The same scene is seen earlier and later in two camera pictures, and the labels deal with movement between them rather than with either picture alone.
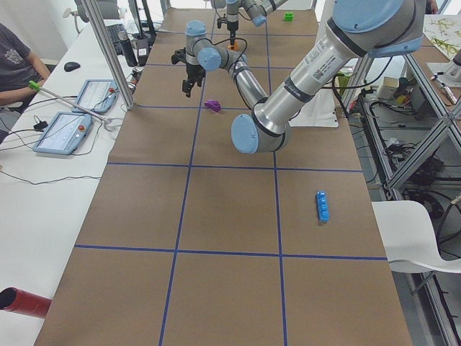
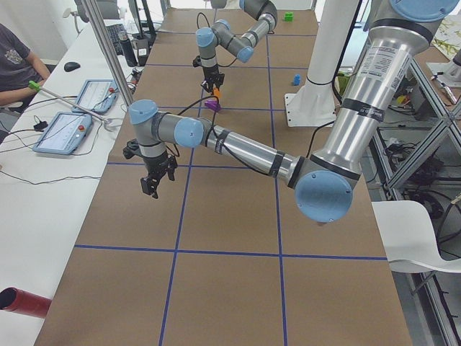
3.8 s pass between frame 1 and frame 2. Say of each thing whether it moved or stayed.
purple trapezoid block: stayed
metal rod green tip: stayed
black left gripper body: moved
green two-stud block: stayed
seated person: stayed
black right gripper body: moved
